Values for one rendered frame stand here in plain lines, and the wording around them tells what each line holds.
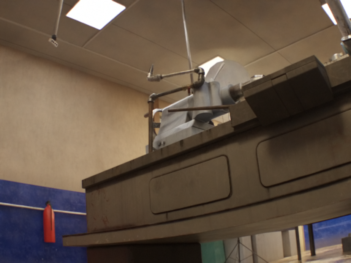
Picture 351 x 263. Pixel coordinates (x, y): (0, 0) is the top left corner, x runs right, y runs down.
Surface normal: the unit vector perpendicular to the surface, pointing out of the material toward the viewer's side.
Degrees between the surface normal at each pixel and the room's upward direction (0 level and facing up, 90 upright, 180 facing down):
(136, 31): 180
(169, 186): 90
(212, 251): 90
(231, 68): 94
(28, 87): 90
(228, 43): 180
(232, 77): 108
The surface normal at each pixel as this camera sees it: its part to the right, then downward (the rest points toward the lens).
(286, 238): -0.69, -0.19
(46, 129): 0.72, -0.29
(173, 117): -0.67, -0.50
